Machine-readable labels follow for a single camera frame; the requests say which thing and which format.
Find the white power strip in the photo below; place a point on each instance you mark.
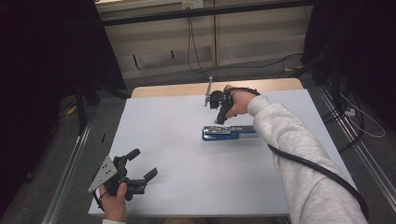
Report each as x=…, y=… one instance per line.
x=350, y=112

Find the blue and silver stapler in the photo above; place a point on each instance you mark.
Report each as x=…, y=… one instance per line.
x=219, y=134

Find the person's left hand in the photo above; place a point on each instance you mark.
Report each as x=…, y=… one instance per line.
x=113, y=205

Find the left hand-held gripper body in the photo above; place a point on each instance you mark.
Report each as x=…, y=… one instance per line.
x=104, y=174

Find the white table mat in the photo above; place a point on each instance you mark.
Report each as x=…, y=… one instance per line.
x=186, y=174

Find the black curtain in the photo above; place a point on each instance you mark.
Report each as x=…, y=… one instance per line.
x=358, y=46
x=46, y=77

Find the person's right hand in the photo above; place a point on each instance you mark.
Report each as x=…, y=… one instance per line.
x=241, y=102

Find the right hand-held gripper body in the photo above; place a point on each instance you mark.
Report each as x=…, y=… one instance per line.
x=221, y=100

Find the black horizontal beam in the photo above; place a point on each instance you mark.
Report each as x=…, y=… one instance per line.
x=202, y=12

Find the metal floor rail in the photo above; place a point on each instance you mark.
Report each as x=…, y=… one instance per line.
x=67, y=174
x=367, y=158

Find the white wall socket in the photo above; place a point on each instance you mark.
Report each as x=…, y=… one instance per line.
x=193, y=4

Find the black stand leg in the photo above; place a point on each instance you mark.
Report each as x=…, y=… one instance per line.
x=81, y=109

